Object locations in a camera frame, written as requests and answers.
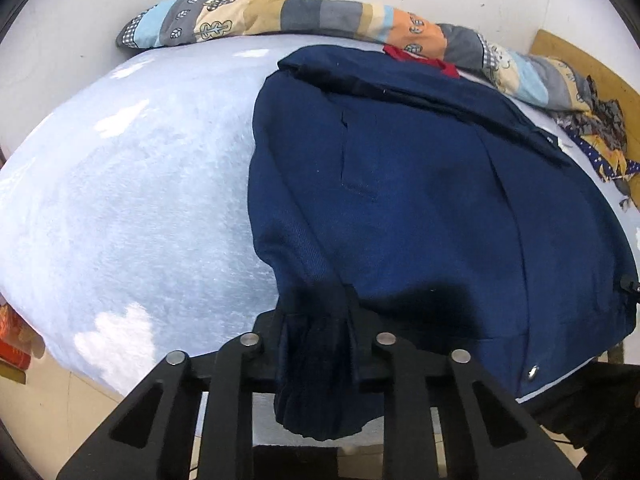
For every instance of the dark cloth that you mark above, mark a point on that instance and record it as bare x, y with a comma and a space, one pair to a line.
595, 400

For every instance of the wooden board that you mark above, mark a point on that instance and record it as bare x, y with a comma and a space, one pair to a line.
575, 50

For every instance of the patchwork rolled quilt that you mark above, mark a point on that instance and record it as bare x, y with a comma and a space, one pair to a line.
300, 12

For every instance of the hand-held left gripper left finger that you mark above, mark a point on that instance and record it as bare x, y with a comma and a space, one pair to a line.
264, 332

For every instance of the floral patterned cloth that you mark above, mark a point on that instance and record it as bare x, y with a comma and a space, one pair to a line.
605, 150

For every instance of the red cloth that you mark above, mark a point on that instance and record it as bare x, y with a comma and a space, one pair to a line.
400, 53

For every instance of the light blue cloud blanket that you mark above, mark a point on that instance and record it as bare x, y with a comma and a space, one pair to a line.
150, 185

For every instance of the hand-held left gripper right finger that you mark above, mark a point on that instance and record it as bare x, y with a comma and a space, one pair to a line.
367, 331

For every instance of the navy blue jacket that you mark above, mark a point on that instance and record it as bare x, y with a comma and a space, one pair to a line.
425, 185

